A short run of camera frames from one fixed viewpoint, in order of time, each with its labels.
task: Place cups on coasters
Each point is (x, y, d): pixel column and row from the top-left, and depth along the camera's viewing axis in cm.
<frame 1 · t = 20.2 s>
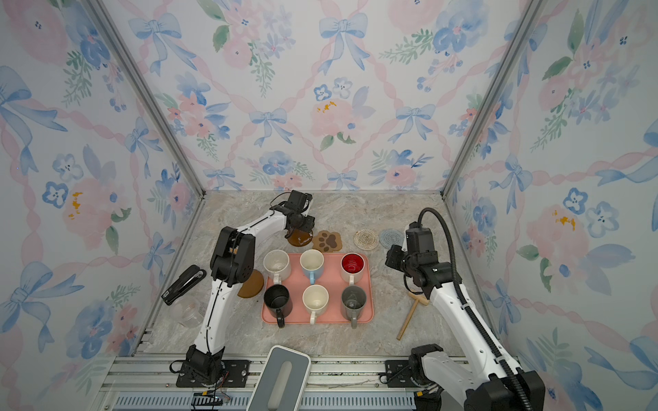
left hand: (309, 220, 109), fingers open
right hand: (391, 252, 81), fingers open
pink tray: (268, 319, 85), on the table
white speckled mug: (278, 265, 96), point 2 cm above the table
pink mug red inside: (351, 267, 95), point 3 cm above the table
black mug: (278, 300, 88), point 3 cm above the table
cream white mug: (315, 299, 88), point 3 cm above the table
grey mug: (353, 303, 85), point 4 cm above the table
dark brown round coaster: (300, 237, 105), point 2 cm above the table
white multicolour woven coaster: (366, 240, 105), on the table
cork paw coaster: (327, 241, 105), on the table
black stapler: (187, 279, 91), point 3 cm above the table
clear plastic cup: (188, 313, 87), on the table

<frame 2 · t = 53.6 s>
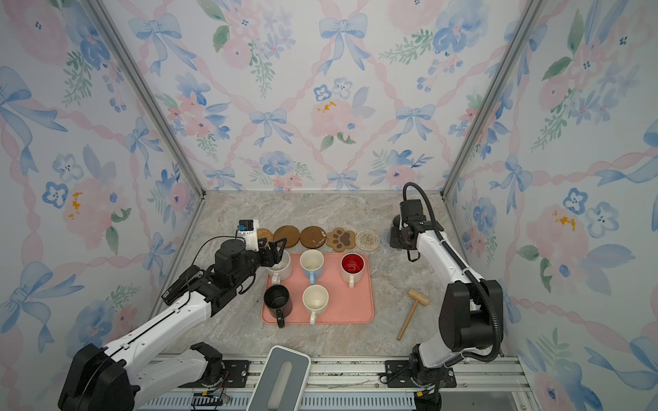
left hand: (277, 238, 80), fingers open
right hand: (402, 237, 90), fingers closed
dark brown round coaster: (313, 236, 107), on the table
cork paw coaster: (341, 240, 105), on the table
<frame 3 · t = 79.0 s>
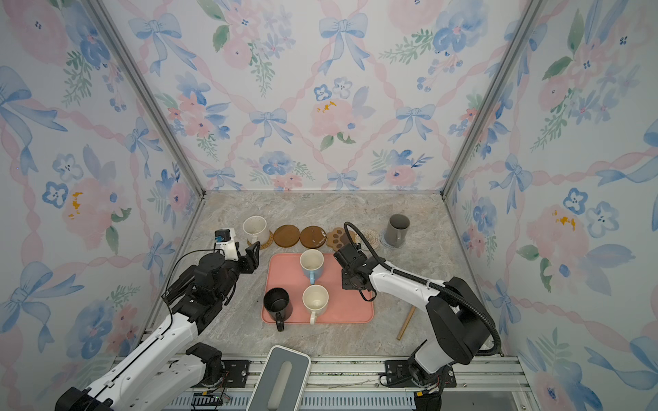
left hand: (249, 242, 79), fingers open
right hand: (353, 278, 89), fingers closed
white speckled mug: (256, 229, 104), point 5 cm above the table
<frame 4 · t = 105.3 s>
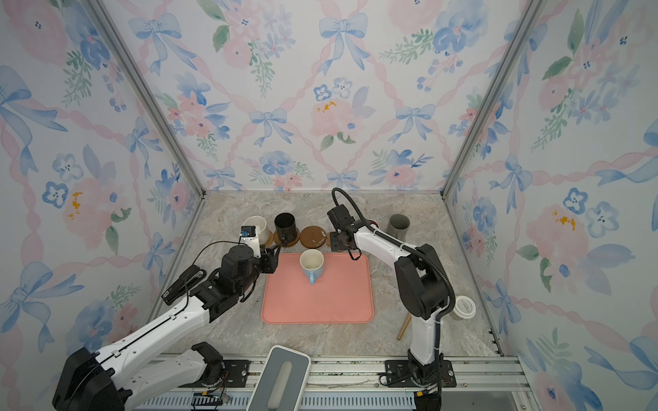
left hand: (274, 245, 80), fingers open
right hand: (343, 240, 96), fingers open
black mug: (287, 228, 100), point 8 cm above the table
